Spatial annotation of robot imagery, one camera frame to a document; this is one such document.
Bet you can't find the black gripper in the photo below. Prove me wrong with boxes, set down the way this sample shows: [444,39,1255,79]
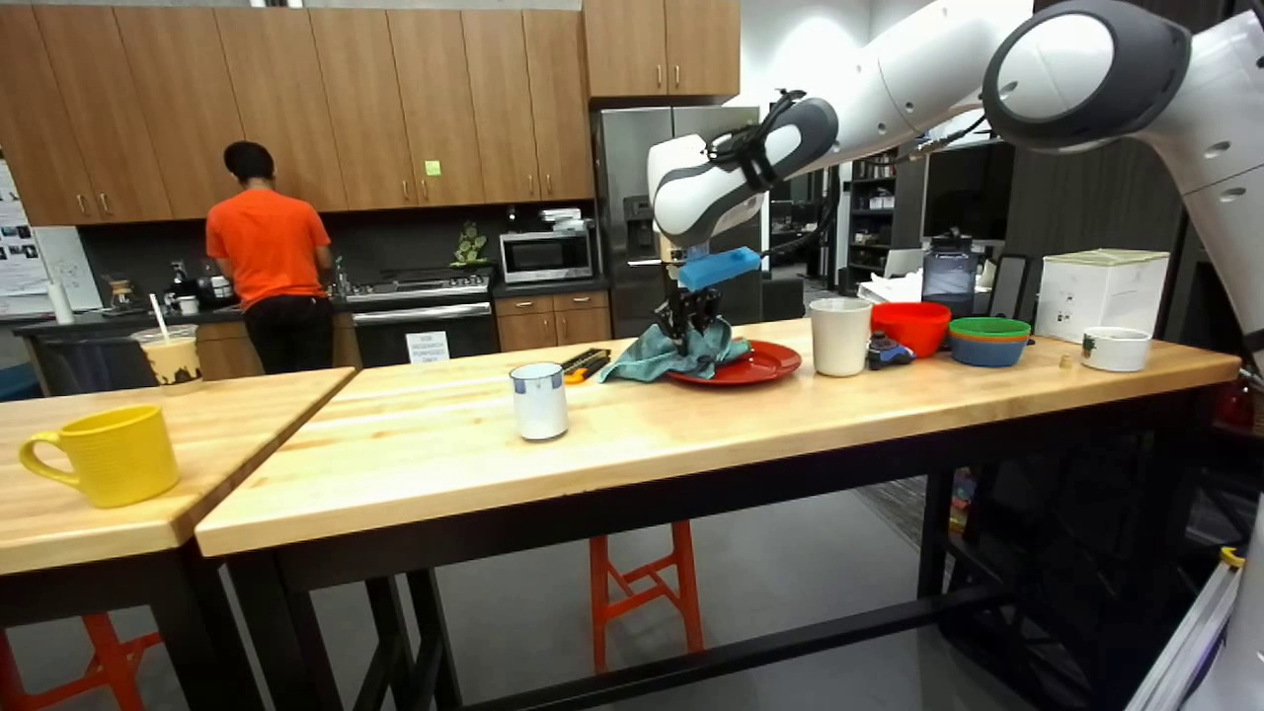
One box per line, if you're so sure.
[661,275,727,345]

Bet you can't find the blue microfibre towel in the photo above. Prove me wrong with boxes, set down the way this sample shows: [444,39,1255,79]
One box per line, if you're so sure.
[602,320,753,386]

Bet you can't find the orange red plate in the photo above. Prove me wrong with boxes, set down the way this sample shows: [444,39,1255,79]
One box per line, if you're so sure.
[662,334,806,391]

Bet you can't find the yellow black hand tool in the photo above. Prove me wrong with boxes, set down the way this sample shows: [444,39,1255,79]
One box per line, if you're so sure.
[556,345,616,386]

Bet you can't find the tall white cup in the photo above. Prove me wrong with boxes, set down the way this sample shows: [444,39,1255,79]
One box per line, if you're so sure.
[806,295,877,378]

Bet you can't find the steel microwave oven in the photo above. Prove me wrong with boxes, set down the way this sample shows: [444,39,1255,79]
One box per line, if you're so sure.
[492,225,602,290]

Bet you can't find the small white can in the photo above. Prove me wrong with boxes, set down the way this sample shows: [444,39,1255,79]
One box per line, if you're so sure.
[504,358,574,448]

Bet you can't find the dark steel refrigerator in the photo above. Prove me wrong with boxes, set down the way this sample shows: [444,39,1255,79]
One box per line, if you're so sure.
[594,103,765,338]

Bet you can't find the small dark blue object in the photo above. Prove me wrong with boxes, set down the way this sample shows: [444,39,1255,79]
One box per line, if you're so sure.
[860,330,922,371]

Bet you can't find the dark background shelf unit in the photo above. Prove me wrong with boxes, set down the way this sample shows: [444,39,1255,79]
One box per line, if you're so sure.
[841,149,928,290]

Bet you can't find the red bowl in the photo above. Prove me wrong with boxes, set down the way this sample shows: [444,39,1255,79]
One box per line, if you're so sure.
[864,301,954,363]

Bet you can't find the green potted plant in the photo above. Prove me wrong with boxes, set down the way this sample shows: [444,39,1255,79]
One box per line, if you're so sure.
[449,216,492,274]

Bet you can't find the small white card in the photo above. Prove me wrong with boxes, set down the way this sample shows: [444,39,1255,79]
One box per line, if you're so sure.
[403,329,455,367]

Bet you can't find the orange metal stool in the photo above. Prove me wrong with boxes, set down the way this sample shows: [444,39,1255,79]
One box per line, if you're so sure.
[583,517,708,679]
[0,608,168,711]

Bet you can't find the black steel oven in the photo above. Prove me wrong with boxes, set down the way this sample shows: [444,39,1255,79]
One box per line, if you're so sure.
[342,282,503,367]

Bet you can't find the brown cabinets above refrigerator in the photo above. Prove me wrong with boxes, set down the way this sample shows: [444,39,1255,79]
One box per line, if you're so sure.
[582,0,743,103]

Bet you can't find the blue bowl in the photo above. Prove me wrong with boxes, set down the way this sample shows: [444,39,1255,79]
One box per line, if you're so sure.
[947,334,1033,371]

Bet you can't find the green bowl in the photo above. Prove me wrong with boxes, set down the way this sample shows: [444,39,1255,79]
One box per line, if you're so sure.
[947,312,1033,346]

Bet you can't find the white cardboard box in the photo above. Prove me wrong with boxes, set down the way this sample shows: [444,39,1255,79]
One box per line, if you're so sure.
[1031,244,1172,346]

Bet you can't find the white bowl with coffee beans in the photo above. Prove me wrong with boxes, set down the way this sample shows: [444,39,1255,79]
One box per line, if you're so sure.
[1077,324,1157,377]

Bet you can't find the person in orange shirt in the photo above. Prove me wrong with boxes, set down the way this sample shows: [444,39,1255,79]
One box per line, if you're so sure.
[200,138,338,377]

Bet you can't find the black shelving unit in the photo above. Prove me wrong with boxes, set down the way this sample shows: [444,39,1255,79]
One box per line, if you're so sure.
[1163,241,1248,358]

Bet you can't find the beige cup with straw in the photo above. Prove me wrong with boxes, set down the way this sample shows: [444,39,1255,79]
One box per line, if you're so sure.
[133,290,205,386]

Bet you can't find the yellow mug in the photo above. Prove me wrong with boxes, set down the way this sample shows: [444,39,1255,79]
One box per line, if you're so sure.
[14,402,182,511]

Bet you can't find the black chair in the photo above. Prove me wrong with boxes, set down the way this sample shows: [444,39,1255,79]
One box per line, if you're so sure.
[13,320,161,399]

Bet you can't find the long wooden table black frame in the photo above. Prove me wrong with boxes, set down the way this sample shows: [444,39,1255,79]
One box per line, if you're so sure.
[195,312,1243,711]

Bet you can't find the brown wall cabinets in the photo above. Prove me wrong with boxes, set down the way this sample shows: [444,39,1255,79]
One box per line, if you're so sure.
[0,0,595,229]

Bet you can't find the short wooden table black frame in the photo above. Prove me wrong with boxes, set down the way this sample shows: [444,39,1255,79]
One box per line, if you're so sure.
[0,363,359,711]

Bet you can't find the white wall poster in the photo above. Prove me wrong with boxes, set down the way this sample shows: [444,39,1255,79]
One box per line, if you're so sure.
[0,153,71,329]

